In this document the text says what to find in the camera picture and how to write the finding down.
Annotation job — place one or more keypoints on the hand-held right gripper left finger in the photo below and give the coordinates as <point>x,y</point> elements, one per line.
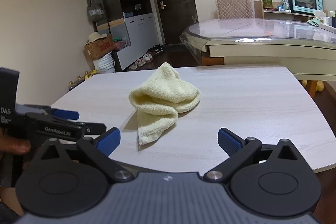
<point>109,141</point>

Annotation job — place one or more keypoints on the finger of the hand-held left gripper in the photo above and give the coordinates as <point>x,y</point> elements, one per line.
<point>67,114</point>
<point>95,128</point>

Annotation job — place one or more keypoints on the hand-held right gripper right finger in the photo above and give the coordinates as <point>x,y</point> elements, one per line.
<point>229,142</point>

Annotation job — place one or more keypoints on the cream terry towel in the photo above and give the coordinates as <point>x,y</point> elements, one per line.
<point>162,98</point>

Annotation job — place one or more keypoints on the person's left hand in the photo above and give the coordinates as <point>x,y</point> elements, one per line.
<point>15,145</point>

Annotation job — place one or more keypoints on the group of cooking oil bottles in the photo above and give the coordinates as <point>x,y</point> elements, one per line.
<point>78,81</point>

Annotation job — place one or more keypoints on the white plastic bucket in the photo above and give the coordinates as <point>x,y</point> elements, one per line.
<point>104,64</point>

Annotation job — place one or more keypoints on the cardboard box red print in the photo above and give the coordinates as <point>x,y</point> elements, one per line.
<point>99,48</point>

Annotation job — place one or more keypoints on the straw hat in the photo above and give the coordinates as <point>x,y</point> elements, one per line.
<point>96,37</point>

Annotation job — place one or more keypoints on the row of shoes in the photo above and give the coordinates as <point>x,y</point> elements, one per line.
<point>147,57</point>

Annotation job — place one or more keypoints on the colourful cloth pile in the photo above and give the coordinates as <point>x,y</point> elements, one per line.
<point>119,43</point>

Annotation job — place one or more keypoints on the glass-topped dining table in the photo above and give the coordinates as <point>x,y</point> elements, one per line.
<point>262,50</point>

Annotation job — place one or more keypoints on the yellow toy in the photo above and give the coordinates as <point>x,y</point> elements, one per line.
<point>321,85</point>

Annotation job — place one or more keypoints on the grey hanging bag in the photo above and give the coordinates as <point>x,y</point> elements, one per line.
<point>95,8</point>

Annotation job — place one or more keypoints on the quilted cover chair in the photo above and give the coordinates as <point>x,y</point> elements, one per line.
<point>233,8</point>

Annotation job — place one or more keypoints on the wooden desktop shelf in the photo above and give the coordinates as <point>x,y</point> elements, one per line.
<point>258,10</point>

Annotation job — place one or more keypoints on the blue small box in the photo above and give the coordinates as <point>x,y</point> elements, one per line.
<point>281,7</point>

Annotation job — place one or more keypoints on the green jar orange lid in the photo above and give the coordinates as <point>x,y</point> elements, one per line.
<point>266,1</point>

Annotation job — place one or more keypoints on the green cloth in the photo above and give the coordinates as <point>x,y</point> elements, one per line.
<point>313,21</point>

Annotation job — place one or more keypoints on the dark brown door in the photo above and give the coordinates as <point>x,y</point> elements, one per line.
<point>176,3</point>

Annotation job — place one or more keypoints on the white packet red label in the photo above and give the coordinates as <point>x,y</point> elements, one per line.
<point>285,1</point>

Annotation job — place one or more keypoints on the white small box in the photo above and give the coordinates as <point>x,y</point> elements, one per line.
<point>328,21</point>

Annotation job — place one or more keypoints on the black charger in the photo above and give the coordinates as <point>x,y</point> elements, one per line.
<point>334,19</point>

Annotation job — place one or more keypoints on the clear wall box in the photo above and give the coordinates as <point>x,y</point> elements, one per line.
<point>194,19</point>

